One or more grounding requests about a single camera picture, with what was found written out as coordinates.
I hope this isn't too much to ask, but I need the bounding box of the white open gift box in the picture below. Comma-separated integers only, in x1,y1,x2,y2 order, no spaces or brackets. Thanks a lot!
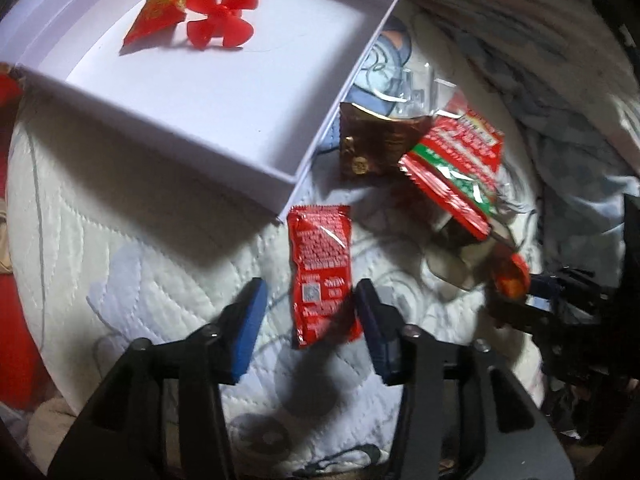
1,0,398,216

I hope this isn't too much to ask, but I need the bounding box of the dark brown snack wrapper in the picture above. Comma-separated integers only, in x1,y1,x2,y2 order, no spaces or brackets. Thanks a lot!
340,102,433,179

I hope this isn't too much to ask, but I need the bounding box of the small red sachet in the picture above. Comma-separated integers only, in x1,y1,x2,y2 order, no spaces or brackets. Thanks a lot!
286,205,361,349

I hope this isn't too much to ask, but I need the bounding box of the white quilted cartoon bedspread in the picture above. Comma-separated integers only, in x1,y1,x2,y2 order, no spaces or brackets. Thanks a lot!
8,2,544,479

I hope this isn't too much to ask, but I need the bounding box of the red propeller fan blade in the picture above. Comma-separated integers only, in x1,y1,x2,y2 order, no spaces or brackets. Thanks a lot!
184,0,259,50

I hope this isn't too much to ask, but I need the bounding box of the red pyramid candy packet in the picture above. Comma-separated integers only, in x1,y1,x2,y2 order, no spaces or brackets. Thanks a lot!
122,0,186,47

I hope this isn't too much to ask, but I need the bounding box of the clear plastic packaging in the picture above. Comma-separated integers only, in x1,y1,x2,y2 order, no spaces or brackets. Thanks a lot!
366,63,460,119

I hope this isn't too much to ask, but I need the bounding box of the red leather chair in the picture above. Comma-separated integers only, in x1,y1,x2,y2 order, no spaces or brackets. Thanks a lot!
1,63,49,411

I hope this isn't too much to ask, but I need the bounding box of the large red spicy snack bag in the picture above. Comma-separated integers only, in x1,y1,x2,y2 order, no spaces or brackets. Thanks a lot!
398,91,504,240

